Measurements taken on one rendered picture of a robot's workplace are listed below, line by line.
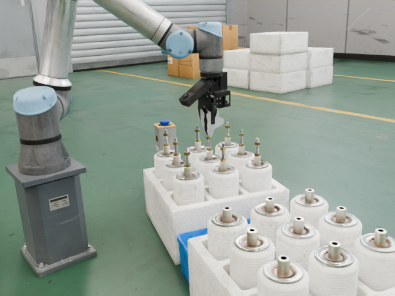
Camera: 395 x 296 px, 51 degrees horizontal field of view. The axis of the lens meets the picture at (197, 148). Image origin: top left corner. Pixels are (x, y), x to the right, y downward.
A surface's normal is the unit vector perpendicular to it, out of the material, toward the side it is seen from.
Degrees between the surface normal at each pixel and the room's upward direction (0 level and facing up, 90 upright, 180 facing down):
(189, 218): 90
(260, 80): 90
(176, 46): 90
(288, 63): 90
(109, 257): 0
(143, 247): 0
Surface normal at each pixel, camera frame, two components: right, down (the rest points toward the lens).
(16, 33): 0.62, 0.22
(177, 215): 0.34, 0.27
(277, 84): -0.75, 0.22
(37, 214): -0.13, 0.31
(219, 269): -0.04, -0.95
